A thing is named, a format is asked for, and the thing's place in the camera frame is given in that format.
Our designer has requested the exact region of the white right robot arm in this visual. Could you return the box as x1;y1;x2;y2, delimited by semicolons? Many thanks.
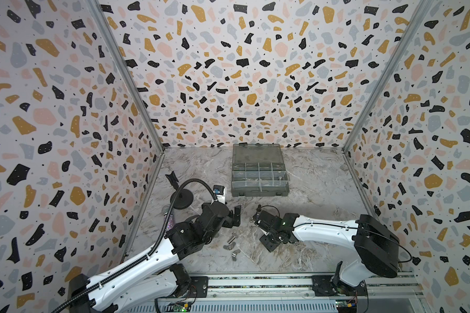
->
251;209;400;288

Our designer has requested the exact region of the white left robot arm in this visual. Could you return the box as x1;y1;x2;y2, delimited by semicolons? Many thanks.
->
67;201;242;312

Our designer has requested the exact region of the black microphone stand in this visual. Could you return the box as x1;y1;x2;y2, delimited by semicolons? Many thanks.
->
165;171;194;210

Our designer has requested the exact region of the glitter handheld microphone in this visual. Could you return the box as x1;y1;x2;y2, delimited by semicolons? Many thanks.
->
162;206;175;232

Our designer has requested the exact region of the grey compartment organizer box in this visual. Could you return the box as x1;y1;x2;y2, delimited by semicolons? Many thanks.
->
231;143;289;197

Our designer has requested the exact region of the green circuit board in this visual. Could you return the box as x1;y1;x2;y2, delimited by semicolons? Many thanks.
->
166;302;191;312

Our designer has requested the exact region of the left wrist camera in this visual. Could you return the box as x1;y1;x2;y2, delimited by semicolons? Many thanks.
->
213;185;227;204

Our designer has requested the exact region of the silver bolt near rail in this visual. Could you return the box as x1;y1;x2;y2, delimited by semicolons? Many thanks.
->
232;249;241;262

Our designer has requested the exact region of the black corrugated cable hose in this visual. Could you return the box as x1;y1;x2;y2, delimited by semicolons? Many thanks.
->
50;178;219;313

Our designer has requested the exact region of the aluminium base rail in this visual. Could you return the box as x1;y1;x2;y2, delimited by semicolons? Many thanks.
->
130;272;431;312

